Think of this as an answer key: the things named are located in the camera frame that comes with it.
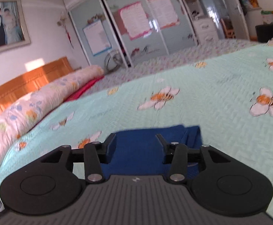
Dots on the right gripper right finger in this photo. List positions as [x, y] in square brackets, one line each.
[175, 154]

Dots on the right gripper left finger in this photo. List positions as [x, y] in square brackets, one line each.
[95, 154]

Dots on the blue knit sweater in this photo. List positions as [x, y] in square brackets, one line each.
[138, 152]

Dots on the red pillow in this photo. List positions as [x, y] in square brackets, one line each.
[77, 94]

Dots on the mint bee-print quilt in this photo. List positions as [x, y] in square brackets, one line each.
[215, 94]

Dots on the white electric fan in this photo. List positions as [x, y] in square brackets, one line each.
[113, 61]

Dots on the rolled floral duvet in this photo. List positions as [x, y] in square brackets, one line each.
[25, 113]

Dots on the wooden headboard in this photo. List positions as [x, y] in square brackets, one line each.
[31, 81]

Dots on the white drawer cabinet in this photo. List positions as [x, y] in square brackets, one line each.
[205, 30]

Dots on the sliding glass wardrobe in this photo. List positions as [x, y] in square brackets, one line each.
[140, 29]

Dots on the white door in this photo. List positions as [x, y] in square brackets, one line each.
[238, 19]

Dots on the black sofa chair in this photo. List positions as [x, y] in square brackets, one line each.
[264, 32]

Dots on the framed wedding photo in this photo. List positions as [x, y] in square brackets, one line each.
[13, 30]

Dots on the green white box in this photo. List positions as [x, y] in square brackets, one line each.
[267, 18]

